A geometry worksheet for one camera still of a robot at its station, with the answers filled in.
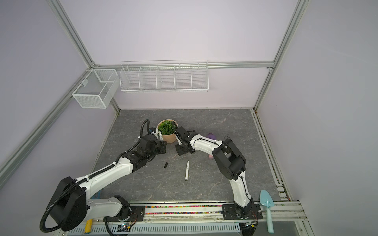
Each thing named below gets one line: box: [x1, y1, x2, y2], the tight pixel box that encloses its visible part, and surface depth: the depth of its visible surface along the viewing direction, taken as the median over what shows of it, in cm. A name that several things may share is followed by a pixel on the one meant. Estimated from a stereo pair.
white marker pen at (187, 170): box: [185, 160, 190, 181], surface depth 88 cm
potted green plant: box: [157, 118, 177, 144], surface depth 96 cm
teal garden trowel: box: [259, 189, 275, 234], surface depth 77 cm
